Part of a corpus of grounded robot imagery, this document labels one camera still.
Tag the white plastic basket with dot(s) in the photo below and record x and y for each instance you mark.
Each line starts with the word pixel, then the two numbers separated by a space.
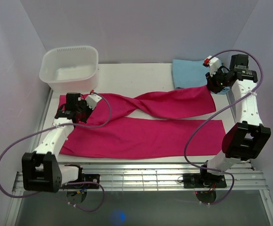
pixel 70 69

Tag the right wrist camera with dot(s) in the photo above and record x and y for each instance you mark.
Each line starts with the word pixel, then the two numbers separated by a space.
pixel 213 63

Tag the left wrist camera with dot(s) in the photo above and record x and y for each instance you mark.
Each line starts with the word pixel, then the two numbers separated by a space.
pixel 92 100

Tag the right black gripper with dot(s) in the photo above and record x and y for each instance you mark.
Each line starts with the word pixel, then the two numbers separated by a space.
pixel 210 83

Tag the folded light blue trousers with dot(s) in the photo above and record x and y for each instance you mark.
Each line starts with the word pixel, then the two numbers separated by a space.
pixel 188 74

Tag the pink trousers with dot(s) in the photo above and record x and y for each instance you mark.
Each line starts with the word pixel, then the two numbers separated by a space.
pixel 152 125

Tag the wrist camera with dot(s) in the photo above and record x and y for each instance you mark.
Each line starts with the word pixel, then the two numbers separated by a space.
pixel 213 63
pixel 92 100

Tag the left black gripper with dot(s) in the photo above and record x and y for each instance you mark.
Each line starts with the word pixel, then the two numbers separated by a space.
pixel 83 102

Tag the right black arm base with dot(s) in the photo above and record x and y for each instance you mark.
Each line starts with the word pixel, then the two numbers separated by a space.
pixel 196 180

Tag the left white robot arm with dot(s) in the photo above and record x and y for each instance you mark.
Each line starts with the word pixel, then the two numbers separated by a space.
pixel 40 168

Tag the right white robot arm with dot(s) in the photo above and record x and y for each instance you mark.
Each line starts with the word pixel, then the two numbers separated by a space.
pixel 246 139

